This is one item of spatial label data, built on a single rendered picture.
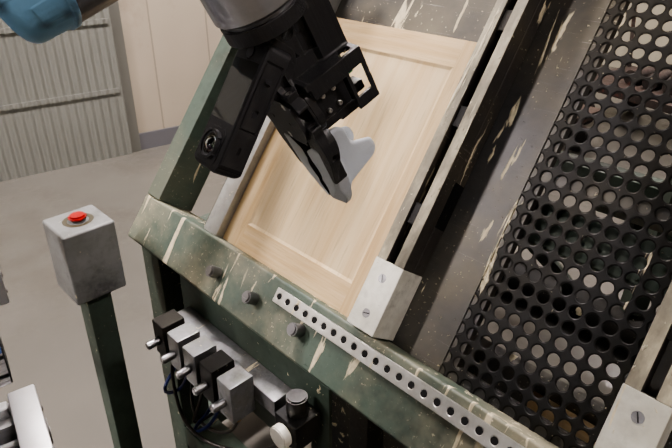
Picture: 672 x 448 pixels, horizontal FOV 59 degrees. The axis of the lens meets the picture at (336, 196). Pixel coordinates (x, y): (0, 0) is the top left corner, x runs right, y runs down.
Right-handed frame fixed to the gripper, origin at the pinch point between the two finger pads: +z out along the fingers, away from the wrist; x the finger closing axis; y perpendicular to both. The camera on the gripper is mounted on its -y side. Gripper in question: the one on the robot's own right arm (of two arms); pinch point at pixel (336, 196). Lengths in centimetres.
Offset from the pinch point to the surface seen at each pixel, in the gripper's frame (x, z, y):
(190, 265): 68, 45, -16
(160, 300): 89, 63, -29
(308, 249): 44, 43, 3
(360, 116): 50, 30, 29
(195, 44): 361, 113, 80
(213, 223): 70, 41, -7
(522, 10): 24, 16, 53
